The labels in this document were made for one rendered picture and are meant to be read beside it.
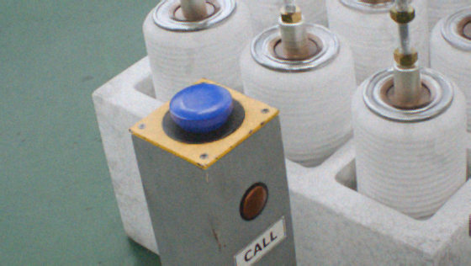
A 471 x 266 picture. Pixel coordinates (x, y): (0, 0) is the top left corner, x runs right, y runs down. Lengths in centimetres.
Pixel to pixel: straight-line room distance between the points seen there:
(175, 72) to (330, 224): 20
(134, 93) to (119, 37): 46
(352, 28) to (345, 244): 20
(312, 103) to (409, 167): 11
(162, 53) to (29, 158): 36
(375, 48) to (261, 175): 26
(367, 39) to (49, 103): 54
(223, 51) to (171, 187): 25
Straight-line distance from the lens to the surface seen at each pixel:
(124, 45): 143
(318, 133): 88
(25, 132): 131
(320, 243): 87
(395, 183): 82
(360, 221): 82
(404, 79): 81
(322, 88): 86
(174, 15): 96
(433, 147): 80
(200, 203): 70
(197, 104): 70
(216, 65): 94
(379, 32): 93
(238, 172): 70
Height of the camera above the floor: 72
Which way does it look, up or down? 37 degrees down
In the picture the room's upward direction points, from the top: 10 degrees counter-clockwise
